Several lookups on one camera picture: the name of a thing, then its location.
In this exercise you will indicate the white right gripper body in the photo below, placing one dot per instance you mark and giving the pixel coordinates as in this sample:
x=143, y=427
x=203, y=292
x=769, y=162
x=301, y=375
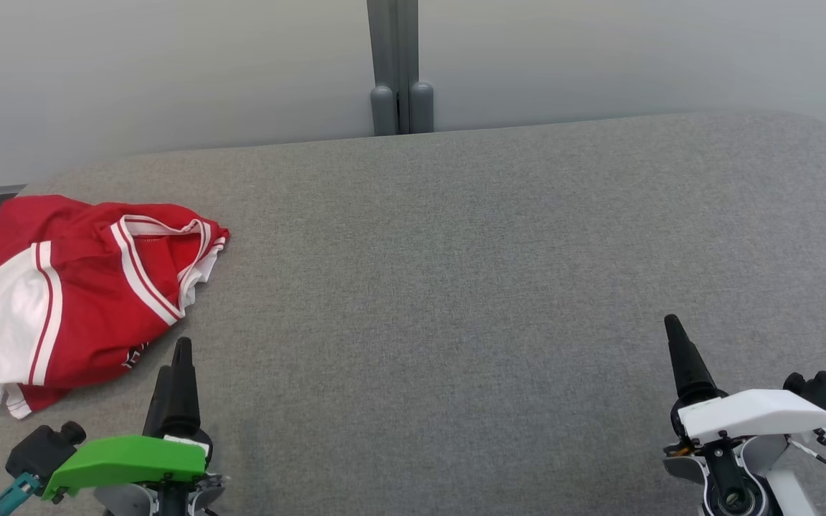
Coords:
x=750, y=416

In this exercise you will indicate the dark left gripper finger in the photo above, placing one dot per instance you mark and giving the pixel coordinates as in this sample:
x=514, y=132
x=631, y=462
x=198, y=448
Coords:
x=158, y=408
x=185, y=394

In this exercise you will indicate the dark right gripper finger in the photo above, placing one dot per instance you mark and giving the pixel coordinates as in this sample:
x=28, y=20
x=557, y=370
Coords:
x=689, y=365

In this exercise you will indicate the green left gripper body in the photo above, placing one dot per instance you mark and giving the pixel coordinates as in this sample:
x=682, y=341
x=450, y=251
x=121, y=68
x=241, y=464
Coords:
x=126, y=462

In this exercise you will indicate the red basketball jersey number 23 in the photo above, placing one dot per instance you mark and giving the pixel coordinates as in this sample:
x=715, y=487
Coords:
x=97, y=315

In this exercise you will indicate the grey-white right robot arm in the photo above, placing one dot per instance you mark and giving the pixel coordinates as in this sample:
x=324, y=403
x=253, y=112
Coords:
x=794, y=498

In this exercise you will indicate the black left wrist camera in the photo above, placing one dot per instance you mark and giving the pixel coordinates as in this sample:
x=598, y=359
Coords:
x=40, y=451

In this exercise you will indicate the grey partition post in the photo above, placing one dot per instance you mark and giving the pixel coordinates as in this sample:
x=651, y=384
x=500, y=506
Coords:
x=399, y=64

